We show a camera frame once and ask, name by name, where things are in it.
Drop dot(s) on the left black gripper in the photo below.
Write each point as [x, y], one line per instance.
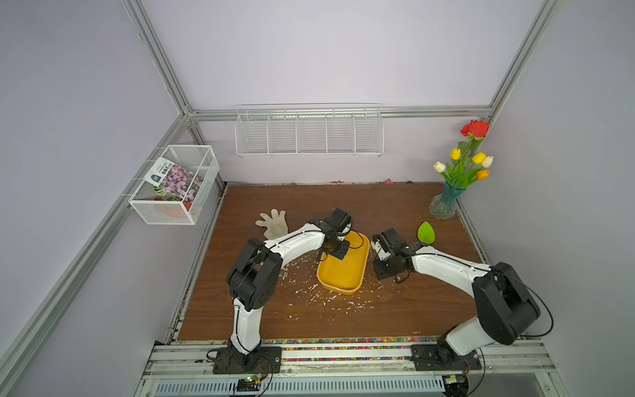
[341, 251]

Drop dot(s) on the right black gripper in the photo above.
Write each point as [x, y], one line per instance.
[378, 270]

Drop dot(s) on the yellow plastic storage box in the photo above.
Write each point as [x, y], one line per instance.
[345, 276]

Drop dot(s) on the green yellow toy trowel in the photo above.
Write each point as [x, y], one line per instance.
[426, 233]

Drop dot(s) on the white cotton work glove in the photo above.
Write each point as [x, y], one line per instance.
[275, 224]

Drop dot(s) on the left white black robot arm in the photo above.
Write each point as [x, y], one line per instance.
[253, 278]

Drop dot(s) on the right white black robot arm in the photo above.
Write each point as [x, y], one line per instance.
[505, 307]

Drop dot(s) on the glass vase with flowers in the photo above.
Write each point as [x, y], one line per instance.
[467, 165]

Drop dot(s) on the purple flower seed packet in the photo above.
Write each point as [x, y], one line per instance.
[172, 181]

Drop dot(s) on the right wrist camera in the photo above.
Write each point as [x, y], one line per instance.
[388, 243]

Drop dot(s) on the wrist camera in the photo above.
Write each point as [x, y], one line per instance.
[340, 221]
[388, 243]

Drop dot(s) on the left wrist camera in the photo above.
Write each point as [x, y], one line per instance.
[340, 221]

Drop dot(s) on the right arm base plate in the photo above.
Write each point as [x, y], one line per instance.
[435, 358]

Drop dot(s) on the white wire wall shelf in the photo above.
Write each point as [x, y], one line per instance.
[319, 130]

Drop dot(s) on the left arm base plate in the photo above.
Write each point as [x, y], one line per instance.
[247, 358]

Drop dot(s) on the white wire basket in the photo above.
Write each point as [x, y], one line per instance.
[155, 210]

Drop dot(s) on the aluminium front rail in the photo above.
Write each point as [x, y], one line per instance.
[388, 366]

